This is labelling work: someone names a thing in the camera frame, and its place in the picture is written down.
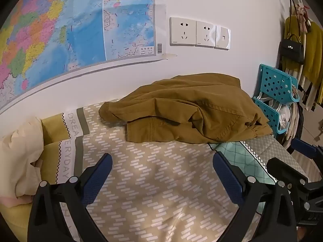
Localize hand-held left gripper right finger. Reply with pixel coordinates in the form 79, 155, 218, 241
213, 152, 297, 242

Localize printed patchwork bed sheet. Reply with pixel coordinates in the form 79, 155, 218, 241
0, 98, 316, 242

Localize cream folded garment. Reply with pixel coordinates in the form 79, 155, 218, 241
0, 117, 44, 198

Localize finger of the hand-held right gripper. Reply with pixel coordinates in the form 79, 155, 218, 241
291, 138, 323, 160
267, 158, 309, 185

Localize white wall socket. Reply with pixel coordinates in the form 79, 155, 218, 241
170, 17, 197, 47
195, 20, 217, 48

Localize yellow knit sweater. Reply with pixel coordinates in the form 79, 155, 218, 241
299, 21, 323, 111

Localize beige hanging cloth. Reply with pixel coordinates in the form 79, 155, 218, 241
283, 103, 304, 149

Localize mustard brown garment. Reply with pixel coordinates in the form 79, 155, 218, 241
98, 73, 273, 144

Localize pink folded garment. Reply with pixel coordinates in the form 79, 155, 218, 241
0, 195, 34, 208

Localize white wall data plate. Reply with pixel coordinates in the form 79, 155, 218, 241
214, 26, 231, 50

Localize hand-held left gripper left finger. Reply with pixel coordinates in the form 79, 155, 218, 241
28, 153, 113, 242

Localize pink plush ornament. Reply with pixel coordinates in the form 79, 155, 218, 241
295, 3, 311, 32

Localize colourful wall map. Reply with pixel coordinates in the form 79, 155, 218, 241
0, 0, 167, 111

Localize teal plastic hanger rack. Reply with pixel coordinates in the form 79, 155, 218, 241
252, 64, 301, 134

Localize black handbag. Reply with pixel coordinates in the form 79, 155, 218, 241
282, 16, 307, 75
279, 34, 306, 65

